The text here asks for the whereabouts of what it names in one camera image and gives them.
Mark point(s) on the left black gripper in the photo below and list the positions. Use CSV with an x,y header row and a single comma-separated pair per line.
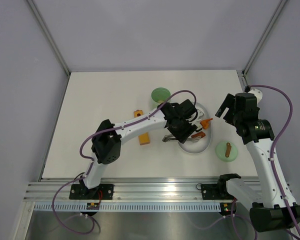
x,y
181,136

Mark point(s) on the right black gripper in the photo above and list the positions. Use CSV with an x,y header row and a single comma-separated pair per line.
x,y
229,102

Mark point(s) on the metal tongs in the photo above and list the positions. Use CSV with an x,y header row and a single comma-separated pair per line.
x,y
178,124

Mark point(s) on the orange toy carrot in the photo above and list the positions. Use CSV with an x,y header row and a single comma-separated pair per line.
x,y
206,123

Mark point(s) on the green lunch cup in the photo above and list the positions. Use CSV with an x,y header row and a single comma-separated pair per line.
x,y
158,96

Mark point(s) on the white round rice cake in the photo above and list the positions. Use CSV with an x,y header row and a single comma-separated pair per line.
x,y
200,114

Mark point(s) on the brown sausage piece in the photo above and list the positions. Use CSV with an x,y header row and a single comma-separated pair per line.
x,y
198,135

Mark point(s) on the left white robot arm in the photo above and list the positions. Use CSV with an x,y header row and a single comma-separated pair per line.
x,y
104,146

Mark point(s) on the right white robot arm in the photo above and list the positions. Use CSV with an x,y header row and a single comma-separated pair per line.
x,y
275,208

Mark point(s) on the sushi roll piece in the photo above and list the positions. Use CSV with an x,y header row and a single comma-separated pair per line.
x,y
198,128

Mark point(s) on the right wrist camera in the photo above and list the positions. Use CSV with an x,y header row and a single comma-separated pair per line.
x,y
256,92

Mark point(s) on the right aluminium frame post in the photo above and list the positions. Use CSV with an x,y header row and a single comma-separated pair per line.
x,y
265,35

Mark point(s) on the aluminium frame post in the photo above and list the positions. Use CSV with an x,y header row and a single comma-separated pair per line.
x,y
47,35
265,35

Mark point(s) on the green lid with handle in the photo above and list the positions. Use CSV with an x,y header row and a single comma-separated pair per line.
x,y
226,151

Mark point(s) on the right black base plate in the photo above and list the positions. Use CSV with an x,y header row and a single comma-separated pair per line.
x,y
213,192

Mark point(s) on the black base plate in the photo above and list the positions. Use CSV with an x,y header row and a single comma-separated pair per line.
x,y
213,192
101,192

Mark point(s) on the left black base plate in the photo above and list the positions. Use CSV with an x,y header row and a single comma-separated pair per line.
x,y
101,192

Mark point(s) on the aluminium mounting rail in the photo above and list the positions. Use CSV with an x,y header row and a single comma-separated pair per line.
x,y
144,189

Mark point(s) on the perforated cable tray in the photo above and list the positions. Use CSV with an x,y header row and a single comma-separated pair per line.
x,y
140,207

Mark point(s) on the left aluminium frame post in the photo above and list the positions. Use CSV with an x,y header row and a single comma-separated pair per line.
x,y
47,35

